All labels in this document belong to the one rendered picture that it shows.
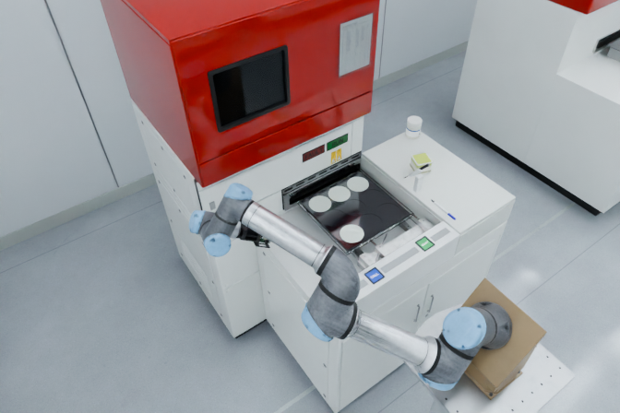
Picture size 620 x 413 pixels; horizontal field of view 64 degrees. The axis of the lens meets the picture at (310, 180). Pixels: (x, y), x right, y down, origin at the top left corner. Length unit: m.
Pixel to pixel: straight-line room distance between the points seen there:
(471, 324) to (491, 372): 0.28
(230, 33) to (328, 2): 0.38
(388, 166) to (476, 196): 0.41
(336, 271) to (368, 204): 0.86
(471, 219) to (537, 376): 0.62
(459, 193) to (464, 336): 0.84
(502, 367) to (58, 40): 2.65
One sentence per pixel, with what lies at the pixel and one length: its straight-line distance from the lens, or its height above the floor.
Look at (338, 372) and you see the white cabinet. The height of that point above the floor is 0.50.
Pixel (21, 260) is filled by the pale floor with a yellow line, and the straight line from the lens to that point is 3.67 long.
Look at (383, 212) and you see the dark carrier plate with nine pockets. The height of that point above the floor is 0.90.
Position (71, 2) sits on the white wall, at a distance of 3.07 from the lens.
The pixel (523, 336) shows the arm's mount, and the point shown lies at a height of 1.06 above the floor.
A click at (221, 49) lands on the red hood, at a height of 1.74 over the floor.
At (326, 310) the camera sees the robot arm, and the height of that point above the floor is 1.28.
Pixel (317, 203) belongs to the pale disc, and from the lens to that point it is 2.21.
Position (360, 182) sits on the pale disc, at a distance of 2.31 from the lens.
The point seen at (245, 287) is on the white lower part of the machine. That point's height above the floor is 0.45.
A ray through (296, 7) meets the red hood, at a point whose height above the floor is 1.79.
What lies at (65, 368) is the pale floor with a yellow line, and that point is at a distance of 3.08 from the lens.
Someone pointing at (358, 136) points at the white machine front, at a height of 1.07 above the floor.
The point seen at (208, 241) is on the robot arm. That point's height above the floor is 1.38.
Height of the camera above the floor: 2.49
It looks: 43 degrees down
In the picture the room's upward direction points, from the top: 1 degrees counter-clockwise
